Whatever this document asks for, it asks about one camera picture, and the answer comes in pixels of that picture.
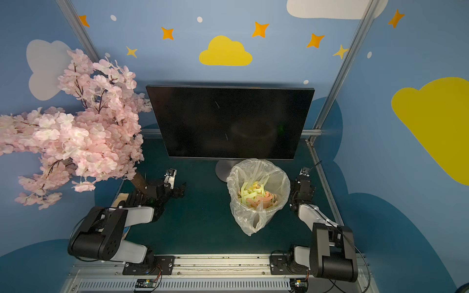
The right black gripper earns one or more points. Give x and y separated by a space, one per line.
302 186

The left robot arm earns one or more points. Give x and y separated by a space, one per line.
100 235

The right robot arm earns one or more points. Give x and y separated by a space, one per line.
331 253

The pile of discarded sticky notes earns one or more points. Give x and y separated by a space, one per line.
254 194

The round grey monitor stand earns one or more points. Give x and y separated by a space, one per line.
224 167

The black computer monitor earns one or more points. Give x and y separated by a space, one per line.
230 122

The bin with plastic bag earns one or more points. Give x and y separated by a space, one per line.
251 220

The pink cherry blossom tree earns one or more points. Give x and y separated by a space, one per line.
100 142

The right green circuit board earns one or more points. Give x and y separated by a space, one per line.
298 285

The green circuit board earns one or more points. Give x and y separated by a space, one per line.
298 285
145 284

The left green circuit board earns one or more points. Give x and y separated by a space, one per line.
145 284

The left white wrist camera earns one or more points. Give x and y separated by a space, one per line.
169 179

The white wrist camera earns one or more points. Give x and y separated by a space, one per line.
169 179
305 172

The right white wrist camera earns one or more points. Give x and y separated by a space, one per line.
305 172

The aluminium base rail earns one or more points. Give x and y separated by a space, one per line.
206 273

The right aluminium frame post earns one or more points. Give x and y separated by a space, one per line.
364 26

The aluminium frame post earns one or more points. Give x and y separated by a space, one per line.
71 15
364 26

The left aluminium frame post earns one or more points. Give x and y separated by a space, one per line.
71 15

